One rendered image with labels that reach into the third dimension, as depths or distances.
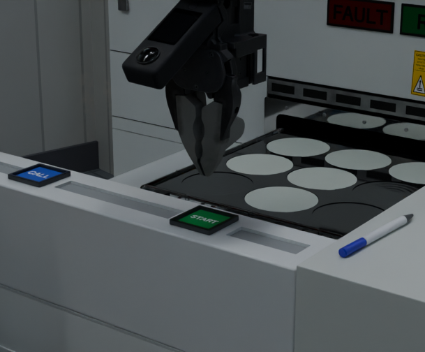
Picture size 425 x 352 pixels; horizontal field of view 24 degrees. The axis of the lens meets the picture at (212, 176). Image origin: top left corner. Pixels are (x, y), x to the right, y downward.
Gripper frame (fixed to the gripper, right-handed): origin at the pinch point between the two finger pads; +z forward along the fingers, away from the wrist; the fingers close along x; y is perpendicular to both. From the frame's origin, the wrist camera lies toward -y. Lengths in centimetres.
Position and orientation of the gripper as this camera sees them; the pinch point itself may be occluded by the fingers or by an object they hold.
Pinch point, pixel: (201, 165)
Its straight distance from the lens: 110.8
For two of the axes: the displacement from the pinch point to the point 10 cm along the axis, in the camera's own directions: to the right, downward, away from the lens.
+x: -8.0, -1.9, 5.6
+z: 0.0, 9.5, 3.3
